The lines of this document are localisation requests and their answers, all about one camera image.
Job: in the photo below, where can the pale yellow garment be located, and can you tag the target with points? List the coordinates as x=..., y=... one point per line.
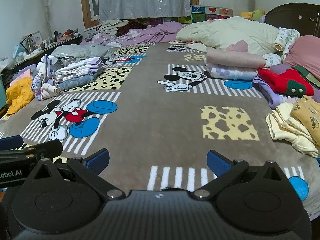
x=287, y=127

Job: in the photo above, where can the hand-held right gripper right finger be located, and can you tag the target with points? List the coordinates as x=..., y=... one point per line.
x=217, y=162

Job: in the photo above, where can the cream quilt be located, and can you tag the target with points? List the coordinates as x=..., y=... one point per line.
x=225, y=32

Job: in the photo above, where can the folded white purple-flower cloth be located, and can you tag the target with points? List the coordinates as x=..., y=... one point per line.
x=230, y=72

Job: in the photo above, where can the yellow printed garment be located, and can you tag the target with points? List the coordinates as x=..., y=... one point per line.
x=308, y=115

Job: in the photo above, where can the dark round table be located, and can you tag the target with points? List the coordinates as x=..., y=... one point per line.
x=292, y=17

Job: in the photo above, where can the lilac crumpled garment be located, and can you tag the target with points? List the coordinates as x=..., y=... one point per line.
x=47, y=66

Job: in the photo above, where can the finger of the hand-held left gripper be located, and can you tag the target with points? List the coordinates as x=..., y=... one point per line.
x=47, y=148
x=11, y=142

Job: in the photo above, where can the folded pink beige towel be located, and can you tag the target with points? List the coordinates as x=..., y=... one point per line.
x=235, y=58

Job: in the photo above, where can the red garment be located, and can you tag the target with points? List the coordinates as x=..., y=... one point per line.
x=282, y=81

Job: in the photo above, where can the small floral cloth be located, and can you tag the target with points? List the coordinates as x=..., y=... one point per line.
x=37, y=87

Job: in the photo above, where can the cartoon mouse printed blanket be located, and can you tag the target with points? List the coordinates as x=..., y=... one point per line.
x=150, y=110

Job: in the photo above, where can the cream crumpled cloth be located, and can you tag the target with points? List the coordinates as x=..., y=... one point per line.
x=110, y=27

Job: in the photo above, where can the light purple garment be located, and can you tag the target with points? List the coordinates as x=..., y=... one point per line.
x=270, y=92

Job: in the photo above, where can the small pink cloth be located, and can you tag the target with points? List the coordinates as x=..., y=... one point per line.
x=238, y=46

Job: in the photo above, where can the folded blue jeans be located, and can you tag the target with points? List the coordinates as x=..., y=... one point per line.
x=80, y=81

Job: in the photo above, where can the pink garment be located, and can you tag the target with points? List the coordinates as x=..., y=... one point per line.
x=305, y=52

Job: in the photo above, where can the folded grey quilt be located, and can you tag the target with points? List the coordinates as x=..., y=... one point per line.
x=82, y=51

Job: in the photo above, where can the colourful foam play mat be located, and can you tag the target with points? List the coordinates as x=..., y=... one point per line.
x=212, y=11

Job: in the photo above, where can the stack of folded pale clothes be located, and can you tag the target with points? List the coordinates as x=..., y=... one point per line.
x=80, y=68

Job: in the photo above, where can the wooden window frame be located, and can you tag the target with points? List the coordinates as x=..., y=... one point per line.
x=86, y=17

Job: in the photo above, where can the picture frame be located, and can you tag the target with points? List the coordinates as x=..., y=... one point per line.
x=36, y=38

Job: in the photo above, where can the white green floral cloth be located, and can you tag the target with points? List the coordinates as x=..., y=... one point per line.
x=286, y=37

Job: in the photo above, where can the rolled beige cloth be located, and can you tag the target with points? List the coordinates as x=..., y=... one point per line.
x=51, y=90

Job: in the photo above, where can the dark green garment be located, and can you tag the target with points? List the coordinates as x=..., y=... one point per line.
x=308, y=76

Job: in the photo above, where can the mauve cloth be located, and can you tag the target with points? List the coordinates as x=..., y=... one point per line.
x=281, y=68

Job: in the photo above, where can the orange yellow garment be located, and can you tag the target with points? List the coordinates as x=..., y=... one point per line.
x=20, y=95

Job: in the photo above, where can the yellow green plush toy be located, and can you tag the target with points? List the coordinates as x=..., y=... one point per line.
x=255, y=15

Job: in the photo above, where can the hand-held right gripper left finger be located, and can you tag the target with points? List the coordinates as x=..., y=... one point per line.
x=98, y=161

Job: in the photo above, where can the cluttered dark desk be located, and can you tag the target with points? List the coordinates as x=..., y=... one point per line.
x=57, y=43

